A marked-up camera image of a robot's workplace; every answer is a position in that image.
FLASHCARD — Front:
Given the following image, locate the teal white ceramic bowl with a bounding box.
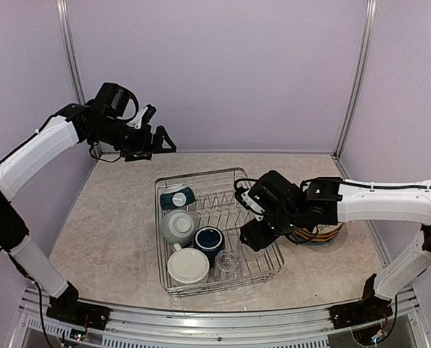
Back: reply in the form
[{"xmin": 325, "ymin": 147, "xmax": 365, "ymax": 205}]
[{"xmin": 159, "ymin": 186, "xmax": 196, "ymax": 210}]

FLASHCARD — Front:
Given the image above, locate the clear glass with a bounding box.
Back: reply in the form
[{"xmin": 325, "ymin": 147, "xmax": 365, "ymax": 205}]
[{"xmin": 214, "ymin": 249, "xmax": 243, "ymax": 281}]

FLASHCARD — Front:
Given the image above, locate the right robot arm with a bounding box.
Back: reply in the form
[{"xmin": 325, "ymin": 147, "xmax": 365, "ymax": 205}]
[{"xmin": 234, "ymin": 170, "xmax": 431, "ymax": 322}]

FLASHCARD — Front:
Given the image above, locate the grey striped ceramic bowl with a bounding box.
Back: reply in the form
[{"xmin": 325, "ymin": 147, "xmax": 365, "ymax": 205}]
[{"xmin": 159, "ymin": 210, "xmax": 200, "ymax": 246}]

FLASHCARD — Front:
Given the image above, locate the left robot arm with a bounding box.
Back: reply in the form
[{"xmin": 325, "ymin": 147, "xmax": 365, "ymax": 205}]
[{"xmin": 0, "ymin": 104, "xmax": 177, "ymax": 323}]

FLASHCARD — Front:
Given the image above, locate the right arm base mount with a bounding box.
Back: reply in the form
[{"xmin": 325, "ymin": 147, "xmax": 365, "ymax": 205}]
[{"xmin": 329, "ymin": 273, "xmax": 393, "ymax": 329}]

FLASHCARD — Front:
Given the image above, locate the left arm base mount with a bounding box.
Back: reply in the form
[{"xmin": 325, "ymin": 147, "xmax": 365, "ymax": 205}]
[{"xmin": 46, "ymin": 283, "xmax": 110, "ymax": 331}]

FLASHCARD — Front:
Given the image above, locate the aluminium front rail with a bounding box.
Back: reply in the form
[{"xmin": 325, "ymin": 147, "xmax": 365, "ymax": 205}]
[{"xmin": 6, "ymin": 287, "xmax": 429, "ymax": 347}]

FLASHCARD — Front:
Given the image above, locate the cream bird pattern plate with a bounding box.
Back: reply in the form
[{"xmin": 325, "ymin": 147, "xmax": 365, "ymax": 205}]
[{"xmin": 312, "ymin": 223, "xmax": 343, "ymax": 234}]

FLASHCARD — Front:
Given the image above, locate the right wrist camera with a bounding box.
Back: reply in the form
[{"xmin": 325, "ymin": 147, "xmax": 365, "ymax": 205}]
[{"xmin": 234, "ymin": 170, "xmax": 301, "ymax": 216}]

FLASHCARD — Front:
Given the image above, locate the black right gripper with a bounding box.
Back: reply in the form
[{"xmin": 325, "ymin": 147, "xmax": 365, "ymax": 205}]
[{"xmin": 240, "ymin": 207, "xmax": 303, "ymax": 252}]

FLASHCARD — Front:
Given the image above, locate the left aluminium corner post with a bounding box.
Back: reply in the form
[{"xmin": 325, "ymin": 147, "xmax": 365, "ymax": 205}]
[{"xmin": 55, "ymin": 0, "xmax": 86, "ymax": 104}]

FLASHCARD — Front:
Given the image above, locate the yellow polka dot plate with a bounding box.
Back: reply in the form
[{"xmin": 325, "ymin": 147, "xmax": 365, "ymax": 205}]
[{"xmin": 295, "ymin": 229, "xmax": 340, "ymax": 244}]

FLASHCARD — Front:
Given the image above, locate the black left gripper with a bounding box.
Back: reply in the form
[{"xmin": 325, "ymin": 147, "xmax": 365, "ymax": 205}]
[{"xmin": 91, "ymin": 117, "xmax": 177, "ymax": 162}]

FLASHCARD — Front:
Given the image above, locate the aluminium corner post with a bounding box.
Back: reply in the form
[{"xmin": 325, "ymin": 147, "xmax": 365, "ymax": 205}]
[
  {"xmin": 55, "ymin": 0, "xmax": 86, "ymax": 104},
  {"xmin": 334, "ymin": 0, "xmax": 377, "ymax": 162}
]

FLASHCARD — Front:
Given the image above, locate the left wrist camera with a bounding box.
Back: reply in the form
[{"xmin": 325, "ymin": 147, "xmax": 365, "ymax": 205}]
[{"xmin": 94, "ymin": 82, "xmax": 139, "ymax": 123}]

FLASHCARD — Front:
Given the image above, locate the blue polka dot plate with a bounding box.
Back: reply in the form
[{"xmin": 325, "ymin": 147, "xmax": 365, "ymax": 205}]
[{"xmin": 303, "ymin": 239, "xmax": 334, "ymax": 247}]

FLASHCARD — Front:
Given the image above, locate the metal wire dish rack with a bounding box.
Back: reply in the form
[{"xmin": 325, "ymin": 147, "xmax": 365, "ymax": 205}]
[{"xmin": 155, "ymin": 167, "xmax": 284, "ymax": 297}]

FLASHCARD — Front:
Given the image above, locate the dark blue mug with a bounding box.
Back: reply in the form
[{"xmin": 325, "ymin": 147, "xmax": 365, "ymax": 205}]
[{"xmin": 192, "ymin": 226, "xmax": 225, "ymax": 268}]

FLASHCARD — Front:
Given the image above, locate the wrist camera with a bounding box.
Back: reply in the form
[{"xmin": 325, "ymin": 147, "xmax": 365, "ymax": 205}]
[
  {"xmin": 234, "ymin": 170, "xmax": 301, "ymax": 216},
  {"xmin": 94, "ymin": 82, "xmax": 139, "ymax": 123}
]

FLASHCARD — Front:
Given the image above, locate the right aluminium corner post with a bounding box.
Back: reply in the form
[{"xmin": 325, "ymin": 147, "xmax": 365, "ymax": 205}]
[{"xmin": 334, "ymin": 0, "xmax": 377, "ymax": 162}]

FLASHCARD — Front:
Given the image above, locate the white ceramic mug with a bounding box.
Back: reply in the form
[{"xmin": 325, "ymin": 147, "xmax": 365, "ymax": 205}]
[{"xmin": 167, "ymin": 243, "xmax": 210, "ymax": 286}]

